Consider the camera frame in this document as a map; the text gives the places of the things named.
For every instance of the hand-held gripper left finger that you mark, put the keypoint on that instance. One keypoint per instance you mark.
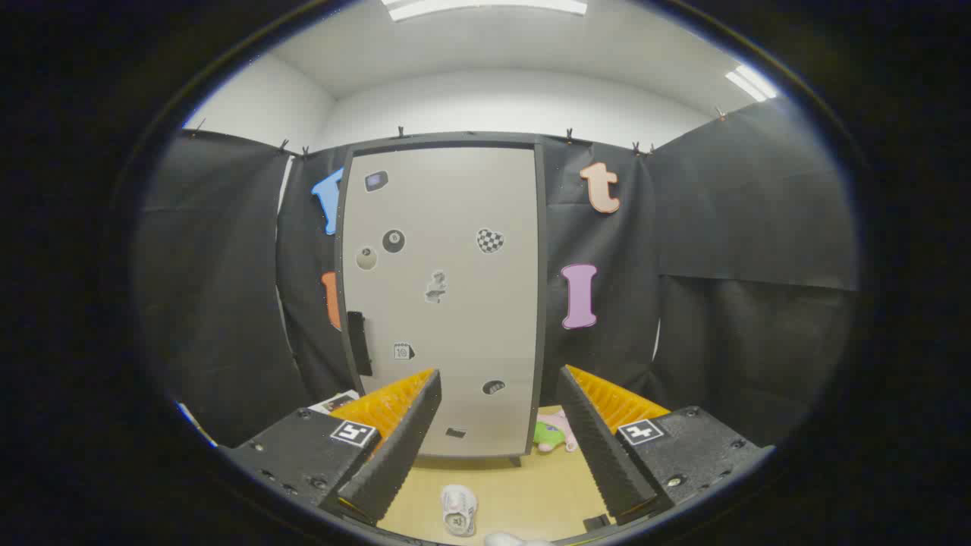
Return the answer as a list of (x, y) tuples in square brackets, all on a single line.
[(402, 447)]

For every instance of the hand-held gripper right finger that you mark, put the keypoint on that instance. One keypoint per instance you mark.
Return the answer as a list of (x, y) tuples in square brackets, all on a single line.
[(599, 447)]

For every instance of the white shoe red logo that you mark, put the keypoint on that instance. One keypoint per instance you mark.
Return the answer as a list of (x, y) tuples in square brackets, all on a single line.
[(459, 508)]

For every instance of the dark grey shoe cabinet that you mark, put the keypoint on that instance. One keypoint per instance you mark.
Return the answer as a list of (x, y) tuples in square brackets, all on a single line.
[(541, 303)]

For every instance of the green and pink plush toy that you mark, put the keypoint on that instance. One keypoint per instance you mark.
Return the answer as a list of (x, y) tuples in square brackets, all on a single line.
[(548, 434)]

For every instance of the white book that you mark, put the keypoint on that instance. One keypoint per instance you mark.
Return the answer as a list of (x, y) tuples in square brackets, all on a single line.
[(337, 400)]

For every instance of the black backdrop cloth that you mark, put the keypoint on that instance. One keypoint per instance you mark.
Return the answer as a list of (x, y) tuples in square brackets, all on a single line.
[(721, 227)]

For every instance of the small ceiling light panel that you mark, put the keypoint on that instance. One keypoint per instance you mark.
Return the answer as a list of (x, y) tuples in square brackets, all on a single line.
[(751, 82)]

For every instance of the long ceiling light panel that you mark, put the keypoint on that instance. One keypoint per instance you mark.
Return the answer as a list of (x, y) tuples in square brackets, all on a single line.
[(485, 6)]

